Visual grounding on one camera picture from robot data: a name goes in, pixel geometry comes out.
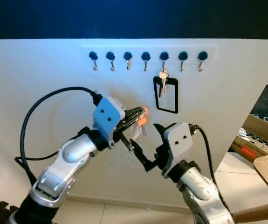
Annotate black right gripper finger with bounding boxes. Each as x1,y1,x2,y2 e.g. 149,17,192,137
153,123,170,141
132,148,156,173

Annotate keys with orange tag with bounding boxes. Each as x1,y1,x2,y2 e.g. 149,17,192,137
133,106,150,140

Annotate silver keys bunch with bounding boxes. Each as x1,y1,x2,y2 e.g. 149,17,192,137
158,68,169,96

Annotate black knob metal hook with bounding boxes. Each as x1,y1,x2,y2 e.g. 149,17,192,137
124,51,133,70
160,51,170,70
89,51,98,71
106,51,116,71
179,50,189,72
141,51,151,71
197,50,208,72

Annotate brown cardboard box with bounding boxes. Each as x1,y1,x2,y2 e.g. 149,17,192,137
229,114,268,164

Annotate brown wooden beam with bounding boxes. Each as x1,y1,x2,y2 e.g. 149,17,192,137
232,203,268,224

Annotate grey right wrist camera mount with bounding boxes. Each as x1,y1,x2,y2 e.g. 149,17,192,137
162,123,195,178

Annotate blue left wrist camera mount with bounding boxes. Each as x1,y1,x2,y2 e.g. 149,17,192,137
92,96,127,150

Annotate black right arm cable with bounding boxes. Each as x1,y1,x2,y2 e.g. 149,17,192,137
191,124,230,210

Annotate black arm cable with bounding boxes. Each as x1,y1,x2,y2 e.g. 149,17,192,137
15,86,103,187
191,124,230,210

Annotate white hook rail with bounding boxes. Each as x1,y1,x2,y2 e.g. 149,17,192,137
82,45,218,66

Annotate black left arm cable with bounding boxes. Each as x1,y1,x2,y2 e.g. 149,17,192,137
15,86,103,187

